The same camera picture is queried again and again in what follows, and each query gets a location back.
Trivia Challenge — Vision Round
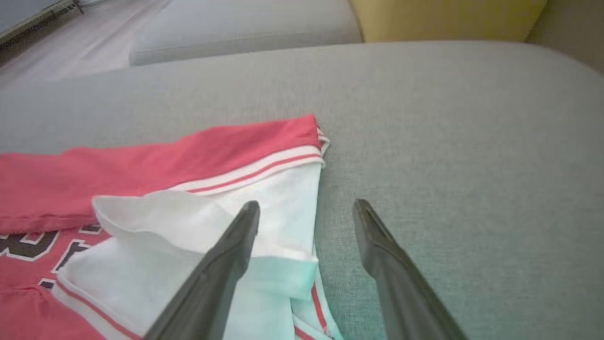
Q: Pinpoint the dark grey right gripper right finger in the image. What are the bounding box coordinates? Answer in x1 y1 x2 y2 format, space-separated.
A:
353 198 469 340

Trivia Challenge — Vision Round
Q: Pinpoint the red and white striped jersey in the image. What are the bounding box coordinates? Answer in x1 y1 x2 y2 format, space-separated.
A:
0 113 344 340

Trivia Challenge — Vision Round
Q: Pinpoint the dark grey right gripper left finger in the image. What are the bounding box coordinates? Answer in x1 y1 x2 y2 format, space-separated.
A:
143 201 261 340

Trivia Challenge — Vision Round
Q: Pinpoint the yellow and grey sofa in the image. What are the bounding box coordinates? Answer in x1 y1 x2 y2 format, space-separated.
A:
0 0 604 340

